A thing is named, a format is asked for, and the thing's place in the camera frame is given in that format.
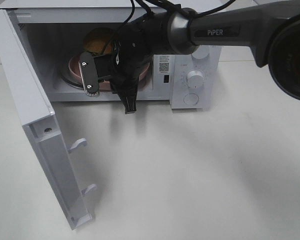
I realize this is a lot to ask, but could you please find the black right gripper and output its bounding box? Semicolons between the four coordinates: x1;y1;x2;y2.
111;22;153;114

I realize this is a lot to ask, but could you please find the round white door button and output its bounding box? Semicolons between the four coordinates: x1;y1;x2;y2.
183;93;199;106

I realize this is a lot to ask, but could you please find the pink round plate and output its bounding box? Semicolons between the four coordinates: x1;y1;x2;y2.
66;54;151;92

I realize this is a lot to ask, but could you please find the toy burger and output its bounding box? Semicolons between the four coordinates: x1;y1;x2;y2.
83;27;115;55

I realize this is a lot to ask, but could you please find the white microwave knob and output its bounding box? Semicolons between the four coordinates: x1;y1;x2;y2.
191;45;210;60
186;70;204;89

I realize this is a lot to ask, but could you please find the white microwave door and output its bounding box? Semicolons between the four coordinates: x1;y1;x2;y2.
0;9;96;230

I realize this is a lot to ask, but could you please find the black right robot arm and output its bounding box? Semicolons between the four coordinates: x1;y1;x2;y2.
111;0;300;114

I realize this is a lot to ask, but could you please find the white microwave oven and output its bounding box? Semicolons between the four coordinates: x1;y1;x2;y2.
0;0;221;116

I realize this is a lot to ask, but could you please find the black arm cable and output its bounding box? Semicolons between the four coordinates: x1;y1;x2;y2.
99;0;236;55

